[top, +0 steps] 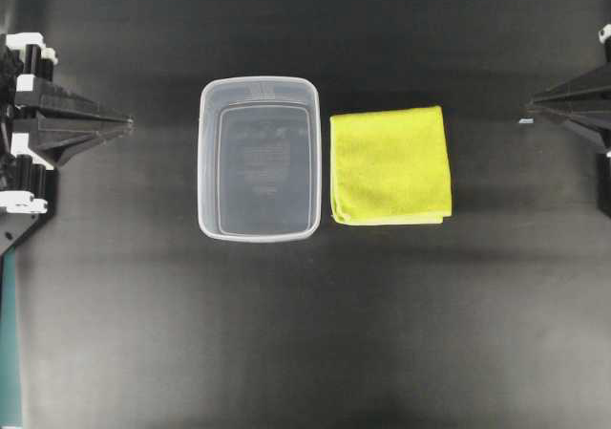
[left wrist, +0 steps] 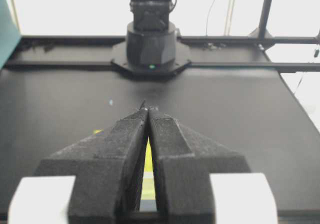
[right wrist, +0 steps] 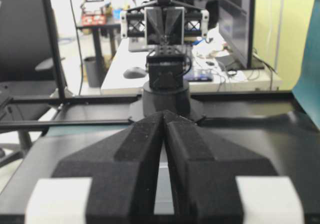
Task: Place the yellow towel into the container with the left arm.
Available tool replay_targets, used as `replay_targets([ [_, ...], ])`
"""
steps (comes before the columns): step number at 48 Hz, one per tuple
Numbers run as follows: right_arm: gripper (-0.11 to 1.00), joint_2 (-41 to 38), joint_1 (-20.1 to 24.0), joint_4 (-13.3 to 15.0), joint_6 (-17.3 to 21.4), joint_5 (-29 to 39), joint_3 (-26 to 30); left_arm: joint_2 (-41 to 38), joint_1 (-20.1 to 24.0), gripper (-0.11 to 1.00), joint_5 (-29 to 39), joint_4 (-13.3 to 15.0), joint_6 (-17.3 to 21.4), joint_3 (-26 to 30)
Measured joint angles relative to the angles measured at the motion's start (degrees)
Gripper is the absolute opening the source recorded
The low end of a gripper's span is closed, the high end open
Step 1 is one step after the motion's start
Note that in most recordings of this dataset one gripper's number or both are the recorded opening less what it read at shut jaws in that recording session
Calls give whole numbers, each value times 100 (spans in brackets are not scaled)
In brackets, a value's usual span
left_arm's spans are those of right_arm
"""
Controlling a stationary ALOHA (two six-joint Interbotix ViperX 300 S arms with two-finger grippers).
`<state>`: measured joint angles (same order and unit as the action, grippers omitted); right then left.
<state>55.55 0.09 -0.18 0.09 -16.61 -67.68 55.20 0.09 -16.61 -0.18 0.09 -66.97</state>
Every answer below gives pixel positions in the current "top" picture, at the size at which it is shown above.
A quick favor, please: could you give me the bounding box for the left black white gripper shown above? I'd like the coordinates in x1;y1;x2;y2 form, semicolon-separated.
1;32;133;255

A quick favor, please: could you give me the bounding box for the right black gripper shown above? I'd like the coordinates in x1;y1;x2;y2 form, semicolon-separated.
523;23;611;220

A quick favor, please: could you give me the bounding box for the clear plastic container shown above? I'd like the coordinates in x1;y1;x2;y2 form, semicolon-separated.
197;75;322;243

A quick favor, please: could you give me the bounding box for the yellow microfiber towel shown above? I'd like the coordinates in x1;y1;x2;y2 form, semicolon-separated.
330;105;453;225

